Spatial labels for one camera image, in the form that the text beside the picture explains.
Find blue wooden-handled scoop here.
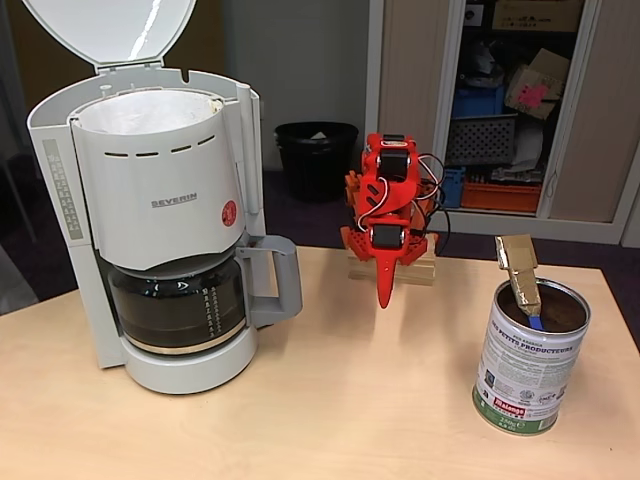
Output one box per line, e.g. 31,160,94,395
493,233,547,332

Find white coffee tin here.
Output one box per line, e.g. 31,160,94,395
472,279,593,435

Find white drip coffee maker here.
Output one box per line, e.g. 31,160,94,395
26,62,264,396

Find white paper coffee filter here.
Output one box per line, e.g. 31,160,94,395
79,88,224,136

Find white plastic coffee maker lid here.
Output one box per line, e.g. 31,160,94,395
19,0,199,76

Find wooden base block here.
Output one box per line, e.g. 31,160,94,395
348,247,437,287

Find orange clamp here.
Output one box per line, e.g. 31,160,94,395
343,169,369,226

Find small blue plastic crate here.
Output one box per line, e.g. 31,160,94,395
442,167,467,209

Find black trash bin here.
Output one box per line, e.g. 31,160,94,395
273,121,360,204

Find orange plastic crate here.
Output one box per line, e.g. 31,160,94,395
460,180,544,214

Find grey perforated metal basket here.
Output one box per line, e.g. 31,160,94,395
447,113,519,166

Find large blue plastic crate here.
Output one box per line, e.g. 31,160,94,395
452,87,504,120

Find beige open storage cabinet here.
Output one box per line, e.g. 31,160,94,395
367,0,640,246

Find white paper sheets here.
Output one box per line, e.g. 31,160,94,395
514,117,547,171

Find cardboard box pink sticker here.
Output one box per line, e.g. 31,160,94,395
503,47,571,119

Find brown cardboard box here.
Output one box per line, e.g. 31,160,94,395
492,0,584,32

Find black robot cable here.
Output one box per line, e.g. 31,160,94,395
419,164,454,254

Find glass carafe grey handle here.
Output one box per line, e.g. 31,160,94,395
106,234,305,357

